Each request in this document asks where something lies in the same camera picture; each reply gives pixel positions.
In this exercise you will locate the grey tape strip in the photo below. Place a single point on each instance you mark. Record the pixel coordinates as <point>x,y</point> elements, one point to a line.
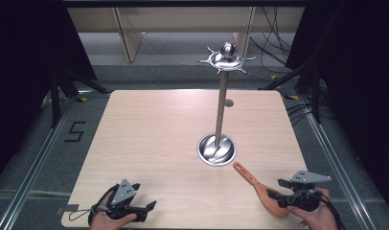
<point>66,210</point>

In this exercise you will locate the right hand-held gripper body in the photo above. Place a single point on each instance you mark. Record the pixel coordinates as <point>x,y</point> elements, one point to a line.
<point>306,198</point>

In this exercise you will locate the black metal stand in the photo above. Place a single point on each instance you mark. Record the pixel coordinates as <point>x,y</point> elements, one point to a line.
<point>316,99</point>
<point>55,102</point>

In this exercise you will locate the metal floor rail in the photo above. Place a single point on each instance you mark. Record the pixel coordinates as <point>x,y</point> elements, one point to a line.
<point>29,179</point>
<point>336,163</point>

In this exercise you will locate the person's left hand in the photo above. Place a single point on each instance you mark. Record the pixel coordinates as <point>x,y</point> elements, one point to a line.
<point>101,222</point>

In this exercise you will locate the person's right hand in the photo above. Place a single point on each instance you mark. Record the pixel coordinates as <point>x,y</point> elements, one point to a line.
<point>320,220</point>

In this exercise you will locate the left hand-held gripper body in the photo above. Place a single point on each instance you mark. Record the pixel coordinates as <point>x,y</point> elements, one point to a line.
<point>123,193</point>

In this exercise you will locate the grey round table grommet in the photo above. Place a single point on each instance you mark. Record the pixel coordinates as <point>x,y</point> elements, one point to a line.
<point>228,103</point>

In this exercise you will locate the steel utensil rack stand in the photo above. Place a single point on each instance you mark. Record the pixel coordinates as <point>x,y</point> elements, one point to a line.
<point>221,96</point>

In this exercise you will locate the orange rice spatula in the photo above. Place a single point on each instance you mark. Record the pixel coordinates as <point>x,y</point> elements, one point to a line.
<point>263,191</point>

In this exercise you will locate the black curtain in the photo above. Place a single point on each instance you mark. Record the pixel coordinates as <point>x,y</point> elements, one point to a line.
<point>361,80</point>
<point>20,80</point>

